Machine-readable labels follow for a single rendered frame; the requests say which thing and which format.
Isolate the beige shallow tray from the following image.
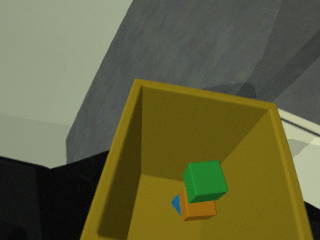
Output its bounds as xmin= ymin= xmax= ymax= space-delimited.
xmin=277 ymin=108 xmax=320 ymax=209

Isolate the orange block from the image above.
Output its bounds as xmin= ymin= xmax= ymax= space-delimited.
xmin=179 ymin=186 xmax=217 ymax=221

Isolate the green block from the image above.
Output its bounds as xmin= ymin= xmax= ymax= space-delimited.
xmin=183 ymin=160 xmax=228 ymax=203

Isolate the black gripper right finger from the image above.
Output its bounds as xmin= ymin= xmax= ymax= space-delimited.
xmin=304 ymin=201 xmax=320 ymax=240

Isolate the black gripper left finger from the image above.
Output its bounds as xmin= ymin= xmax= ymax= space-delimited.
xmin=0 ymin=151 xmax=110 ymax=240

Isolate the blue cube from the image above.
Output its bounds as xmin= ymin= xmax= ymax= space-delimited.
xmin=171 ymin=193 xmax=181 ymax=216

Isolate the yellow square cup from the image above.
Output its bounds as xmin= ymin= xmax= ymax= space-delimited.
xmin=80 ymin=78 xmax=314 ymax=240

